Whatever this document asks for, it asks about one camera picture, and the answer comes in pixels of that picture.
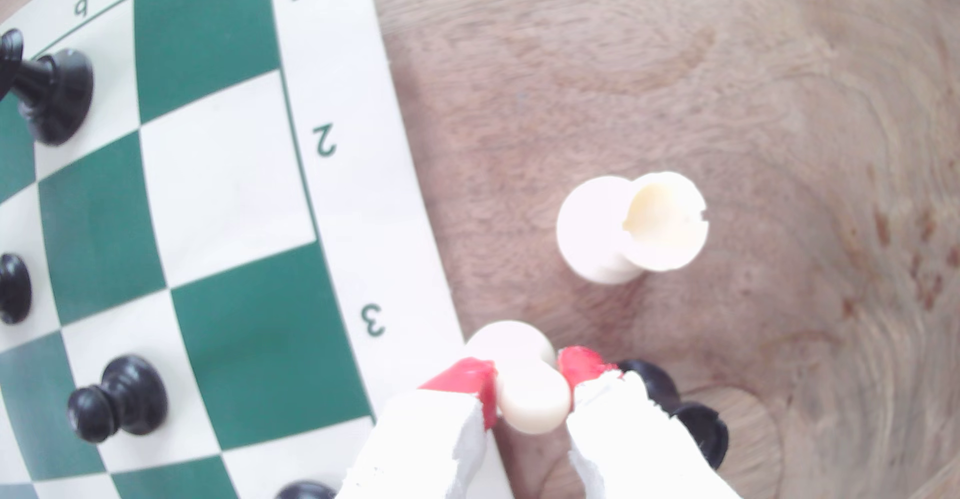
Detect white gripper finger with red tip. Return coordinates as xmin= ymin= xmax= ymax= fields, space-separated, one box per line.
xmin=556 ymin=345 xmax=745 ymax=499
xmin=336 ymin=356 xmax=501 ymax=499

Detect white pawn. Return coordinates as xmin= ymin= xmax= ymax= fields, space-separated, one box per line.
xmin=463 ymin=319 xmax=573 ymax=436

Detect green and white chess mat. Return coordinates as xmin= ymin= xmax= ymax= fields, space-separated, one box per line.
xmin=0 ymin=0 xmax=519 ymax=499

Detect tall black king piece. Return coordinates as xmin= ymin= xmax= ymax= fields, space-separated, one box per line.
xmin=0 ymin=28 xmax=96 ymax=148

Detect black rook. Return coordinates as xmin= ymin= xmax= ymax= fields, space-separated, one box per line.
xmin=616 ymin=358 xmax=731 ymax=472

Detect black pawn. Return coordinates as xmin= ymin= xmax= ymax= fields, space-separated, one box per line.
xmin=0 ymin=252 xmax=34 ymax=327
xmin=273 ymin=480 xmax=339 ymax=499
xmin=66 ymin=354 xmax=170 ymax=445

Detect white rook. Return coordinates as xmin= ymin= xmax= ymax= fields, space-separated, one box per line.
xmin=555 ymin=170 xmax=711 ymax=286

